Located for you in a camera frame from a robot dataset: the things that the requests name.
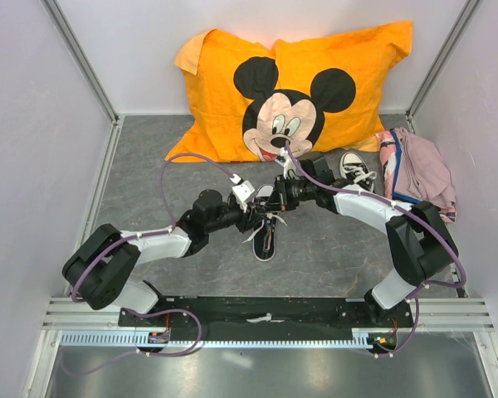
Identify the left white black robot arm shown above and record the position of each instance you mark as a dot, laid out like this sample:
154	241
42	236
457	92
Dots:
100	272

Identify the slotted grey cable duct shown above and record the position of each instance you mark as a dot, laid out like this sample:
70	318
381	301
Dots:
147	339

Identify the aluminium frame post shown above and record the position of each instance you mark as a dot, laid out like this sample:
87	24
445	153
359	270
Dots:
461	23
66	31

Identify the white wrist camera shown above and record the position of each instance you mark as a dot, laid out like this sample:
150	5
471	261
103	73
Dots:
242	191
288	164

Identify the aluminium front rail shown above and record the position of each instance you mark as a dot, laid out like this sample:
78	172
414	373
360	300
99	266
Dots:
435	315

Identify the pink folded cloth pile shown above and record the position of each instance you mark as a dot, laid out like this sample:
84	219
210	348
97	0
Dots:
414	171

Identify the right aluminium frame post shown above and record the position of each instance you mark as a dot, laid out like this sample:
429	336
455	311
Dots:
461	23

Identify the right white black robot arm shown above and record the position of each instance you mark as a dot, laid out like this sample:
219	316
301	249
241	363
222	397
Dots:
419	242

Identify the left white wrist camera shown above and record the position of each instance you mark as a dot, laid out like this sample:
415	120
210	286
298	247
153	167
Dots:
242	191

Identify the white shoelace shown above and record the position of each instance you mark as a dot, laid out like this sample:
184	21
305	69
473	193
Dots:
265	227

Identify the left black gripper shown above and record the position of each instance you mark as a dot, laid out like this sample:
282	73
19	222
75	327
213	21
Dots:
249	220

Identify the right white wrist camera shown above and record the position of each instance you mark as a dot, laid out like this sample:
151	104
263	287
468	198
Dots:
288	164

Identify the white tape scrap on base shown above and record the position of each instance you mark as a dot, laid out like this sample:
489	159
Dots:
268	318

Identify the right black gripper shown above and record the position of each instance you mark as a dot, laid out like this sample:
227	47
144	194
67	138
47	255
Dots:
280	186

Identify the orange Mickey Mouse pillow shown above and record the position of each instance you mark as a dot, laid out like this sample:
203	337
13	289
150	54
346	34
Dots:
249	101

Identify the black canvas sneaker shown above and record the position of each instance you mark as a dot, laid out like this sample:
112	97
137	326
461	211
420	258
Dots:
264	251

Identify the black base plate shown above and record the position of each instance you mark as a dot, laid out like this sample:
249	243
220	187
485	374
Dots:
286	319

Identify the left aluminium frame post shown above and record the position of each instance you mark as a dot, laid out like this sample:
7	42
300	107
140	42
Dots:
66	31

